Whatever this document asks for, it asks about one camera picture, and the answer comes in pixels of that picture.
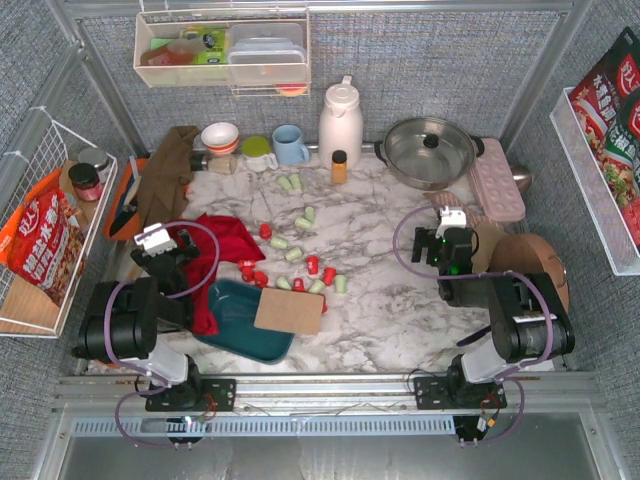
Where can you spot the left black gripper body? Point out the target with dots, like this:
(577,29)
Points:
(176,254)

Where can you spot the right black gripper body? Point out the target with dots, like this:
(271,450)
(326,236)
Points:
(426,244)

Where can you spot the red cloth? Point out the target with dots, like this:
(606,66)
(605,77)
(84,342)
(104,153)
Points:
(235,244)

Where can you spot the teal storage basket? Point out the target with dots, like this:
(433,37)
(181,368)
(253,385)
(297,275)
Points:
(234,306)

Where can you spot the red coffee capsule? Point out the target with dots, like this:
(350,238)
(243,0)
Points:
(265,231)
(312,263)
(261,279)
(298,285)
(247,269)
(329,275)

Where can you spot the green coffee capsule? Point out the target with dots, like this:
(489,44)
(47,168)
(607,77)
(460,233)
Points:
(293,254)
(340,284)
(303,223)
(310,214)
(295,181)
(284,183)
(283,283)
(278,243)
(316,287)

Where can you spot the brown cardboard sheet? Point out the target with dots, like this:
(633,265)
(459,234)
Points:
(289,311)

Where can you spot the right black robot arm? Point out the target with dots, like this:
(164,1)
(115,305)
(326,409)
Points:
(525,315)

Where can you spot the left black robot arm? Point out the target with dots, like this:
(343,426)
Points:
(124,327)

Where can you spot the striped pink cloth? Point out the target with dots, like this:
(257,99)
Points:
(445,198)

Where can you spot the brown cloth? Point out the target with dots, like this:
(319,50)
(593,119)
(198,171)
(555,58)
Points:
(161,194)

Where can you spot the round wooden board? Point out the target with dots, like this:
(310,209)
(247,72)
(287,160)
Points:
(530,253)

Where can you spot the pink egg tray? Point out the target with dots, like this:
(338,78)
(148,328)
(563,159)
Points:
(493,182)

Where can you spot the orange tray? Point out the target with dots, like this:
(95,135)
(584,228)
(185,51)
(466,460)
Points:
(122,221)

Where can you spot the stainless steel pot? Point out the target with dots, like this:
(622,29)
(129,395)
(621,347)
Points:
(428,153)

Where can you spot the glass pepper grinder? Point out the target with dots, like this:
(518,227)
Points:
(225,165)

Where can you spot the dark lidded jar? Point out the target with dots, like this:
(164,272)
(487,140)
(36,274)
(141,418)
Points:
(86,182)

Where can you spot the red seasoning bag left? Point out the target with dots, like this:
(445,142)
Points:
(40,243)

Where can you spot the red seasoning bag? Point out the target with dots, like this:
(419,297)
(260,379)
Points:
(40,243)
(606,105)

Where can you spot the silver lidded jar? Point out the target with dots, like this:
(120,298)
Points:
(94,156)

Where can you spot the white orange striped bowl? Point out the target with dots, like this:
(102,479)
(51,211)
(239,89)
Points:
(220,138)

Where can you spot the orange spice bottle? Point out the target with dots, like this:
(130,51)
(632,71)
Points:
(339,167)

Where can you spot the green lidded cup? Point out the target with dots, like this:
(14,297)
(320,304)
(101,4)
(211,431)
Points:
(257,153)

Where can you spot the white thermos jug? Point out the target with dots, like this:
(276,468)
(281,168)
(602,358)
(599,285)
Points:
(341,124)

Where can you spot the blue mug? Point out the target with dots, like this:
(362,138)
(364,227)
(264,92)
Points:
(289,147)

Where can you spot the red seasoning bag right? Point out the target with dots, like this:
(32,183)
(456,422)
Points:
(606,105)

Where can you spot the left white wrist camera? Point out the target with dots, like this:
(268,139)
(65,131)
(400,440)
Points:
(154,240)

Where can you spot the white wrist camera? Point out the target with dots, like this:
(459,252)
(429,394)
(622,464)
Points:
(450,217)
(154,240)

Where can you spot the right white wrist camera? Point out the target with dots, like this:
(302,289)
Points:
(450,217)

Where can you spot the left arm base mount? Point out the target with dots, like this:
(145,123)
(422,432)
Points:
(212,396)

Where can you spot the white wire basket left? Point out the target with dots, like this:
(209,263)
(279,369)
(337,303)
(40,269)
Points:
(26,311)

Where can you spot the white wire basket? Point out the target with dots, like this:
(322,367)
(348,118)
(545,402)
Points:
(26,311)
(618,244)

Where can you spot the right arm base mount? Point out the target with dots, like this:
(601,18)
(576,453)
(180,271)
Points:
(439,393)

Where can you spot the white wire basket right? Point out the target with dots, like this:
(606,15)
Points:
(618,244)

